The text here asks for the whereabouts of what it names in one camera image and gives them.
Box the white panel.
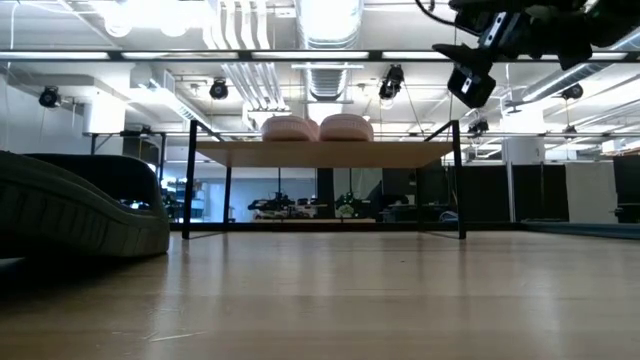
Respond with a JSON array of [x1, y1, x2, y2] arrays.
[[564, 161, 617, 224]]

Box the black room partition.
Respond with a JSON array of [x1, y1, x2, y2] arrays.
[[459, 163, 571, 224]]

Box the black cable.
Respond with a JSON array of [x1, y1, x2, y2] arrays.
[[414, 0, 482, 37]]

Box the black ceiling spotlight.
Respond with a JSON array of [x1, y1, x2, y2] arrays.
[[560, 82, 585, 102], [38, 85, 62, 110], [378, 63, 406, 101], [208, 78, 230, 101]]

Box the silver ventilation duct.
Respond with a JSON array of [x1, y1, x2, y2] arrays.
[[294, 0, 365, 102]]

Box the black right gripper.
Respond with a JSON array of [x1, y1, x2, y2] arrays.
[[432, 9, 534, 69]]

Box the pink slide sandal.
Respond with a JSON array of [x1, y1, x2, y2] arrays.
[[260, 115, 317, 143], [318, 113, 375, 143]]

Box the wooden shelf with black frame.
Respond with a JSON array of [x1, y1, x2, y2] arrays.
[[181, 119, 468, 241]]

